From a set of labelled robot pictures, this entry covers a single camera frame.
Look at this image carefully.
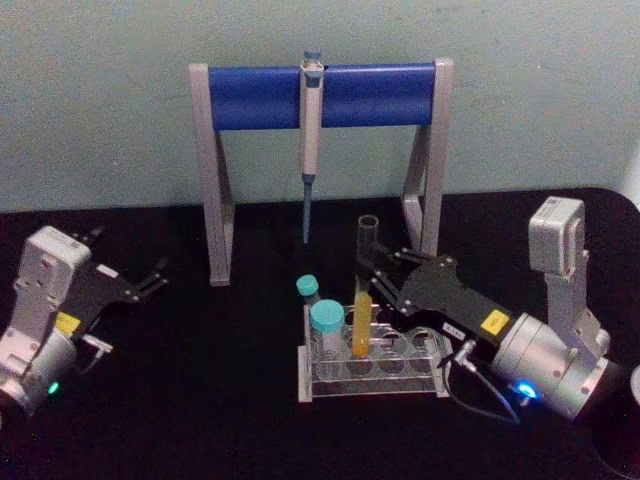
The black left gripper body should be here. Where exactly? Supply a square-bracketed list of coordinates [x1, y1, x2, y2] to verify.
[54, 262, 141, 342]

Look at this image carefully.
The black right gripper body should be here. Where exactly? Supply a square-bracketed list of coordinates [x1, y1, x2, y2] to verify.
[396, 255, 512, 347]

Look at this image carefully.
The glass tube with yellow liquid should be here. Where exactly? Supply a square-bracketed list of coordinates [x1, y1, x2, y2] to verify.
[351, 214, 383, 359]

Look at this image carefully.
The large tube with teal cap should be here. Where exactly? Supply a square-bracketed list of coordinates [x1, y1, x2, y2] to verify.
[309, 298, 347, 382]

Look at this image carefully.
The small tube with teal cap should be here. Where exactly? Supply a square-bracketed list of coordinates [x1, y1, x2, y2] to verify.
[295, 273, 321, 314]

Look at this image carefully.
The clear plastic tube rack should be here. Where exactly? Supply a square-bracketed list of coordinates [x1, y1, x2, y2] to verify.
[296, 301, 454, 404]

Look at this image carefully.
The black table cloth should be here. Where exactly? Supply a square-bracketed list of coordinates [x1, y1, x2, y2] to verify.
[0, 187, 640, 480]

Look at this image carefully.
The grey and blue pipette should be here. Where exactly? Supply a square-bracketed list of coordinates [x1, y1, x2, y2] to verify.
[298, 48, 326, 246]

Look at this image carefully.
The grey stand with blue bar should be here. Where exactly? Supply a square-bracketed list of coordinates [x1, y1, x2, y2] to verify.
[188, 57, 454, 288]

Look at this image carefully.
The thin dark right gripper cable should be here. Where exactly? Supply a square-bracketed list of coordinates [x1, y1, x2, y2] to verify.
[436, 339, 522, 427]

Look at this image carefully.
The plain pale wall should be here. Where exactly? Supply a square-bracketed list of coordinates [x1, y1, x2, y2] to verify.
[0, 0, 640, 214]

